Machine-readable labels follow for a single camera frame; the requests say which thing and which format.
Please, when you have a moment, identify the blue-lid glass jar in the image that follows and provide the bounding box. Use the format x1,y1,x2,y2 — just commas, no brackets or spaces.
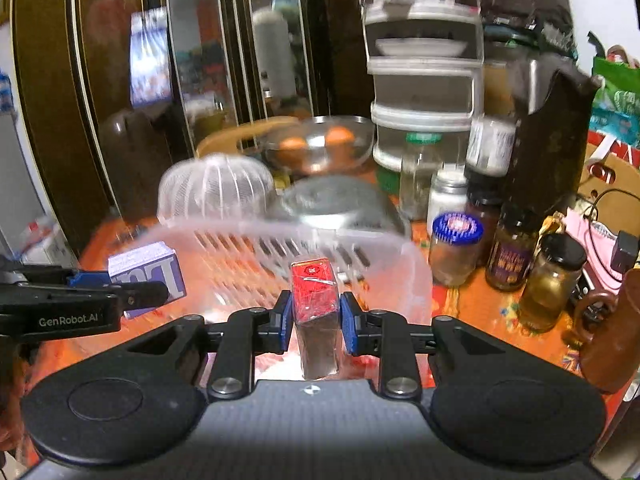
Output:
428,211,484,287

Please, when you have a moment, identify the green-lid clear jar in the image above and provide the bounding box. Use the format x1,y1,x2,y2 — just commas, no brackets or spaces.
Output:
399,132,442,221

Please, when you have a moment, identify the clear plastic basket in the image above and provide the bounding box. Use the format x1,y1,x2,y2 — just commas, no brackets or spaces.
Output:
119,219,434,380

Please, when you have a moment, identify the dark kettle jug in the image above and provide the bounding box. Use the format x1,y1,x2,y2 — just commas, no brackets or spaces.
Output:
506,53,600,219

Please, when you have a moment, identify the amber liquid glass jar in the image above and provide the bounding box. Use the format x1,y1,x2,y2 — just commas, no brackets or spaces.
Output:
516,232,587,333

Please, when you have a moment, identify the tiered white food rack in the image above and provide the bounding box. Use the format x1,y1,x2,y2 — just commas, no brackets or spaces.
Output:
360,0,484,171

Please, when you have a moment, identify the metal bowl with oranges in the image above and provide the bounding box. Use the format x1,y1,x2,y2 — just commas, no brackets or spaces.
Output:
257,116,375,177

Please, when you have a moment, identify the white-label dark bottle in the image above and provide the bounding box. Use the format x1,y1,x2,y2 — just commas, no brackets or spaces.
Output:
464,115,516,200

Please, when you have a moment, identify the dark red-topped box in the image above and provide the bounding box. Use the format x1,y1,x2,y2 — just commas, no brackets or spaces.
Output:
290,258,341,380

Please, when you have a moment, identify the blue calendar poster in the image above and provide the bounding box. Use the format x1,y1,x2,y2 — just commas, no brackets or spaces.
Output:
129,6,172,108

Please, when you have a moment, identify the brown ceramic mug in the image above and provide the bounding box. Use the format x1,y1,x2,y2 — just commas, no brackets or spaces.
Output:
573,269,640,393

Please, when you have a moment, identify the purple-label dark jar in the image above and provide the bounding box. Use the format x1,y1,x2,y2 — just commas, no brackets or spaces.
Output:
485,203,542,292

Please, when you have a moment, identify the black fabric bag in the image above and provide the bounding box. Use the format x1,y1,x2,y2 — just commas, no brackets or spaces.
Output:
480,0,578,60

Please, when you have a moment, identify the dark brown thermos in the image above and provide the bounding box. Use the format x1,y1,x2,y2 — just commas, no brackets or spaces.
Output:
98,110,172,223

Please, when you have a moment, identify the dark wooden wardrobe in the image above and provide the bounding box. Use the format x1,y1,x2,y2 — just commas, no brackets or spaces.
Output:
11,0,372,252

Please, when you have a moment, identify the white mesh food cover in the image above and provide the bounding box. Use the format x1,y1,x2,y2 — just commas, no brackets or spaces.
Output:
156,154,276,223

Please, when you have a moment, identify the grey upturned metal bowl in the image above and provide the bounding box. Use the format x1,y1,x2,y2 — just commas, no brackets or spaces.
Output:
266,176,411,237

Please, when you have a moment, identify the purple small box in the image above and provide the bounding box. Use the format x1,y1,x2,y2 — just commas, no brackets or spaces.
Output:
107,242,186,302

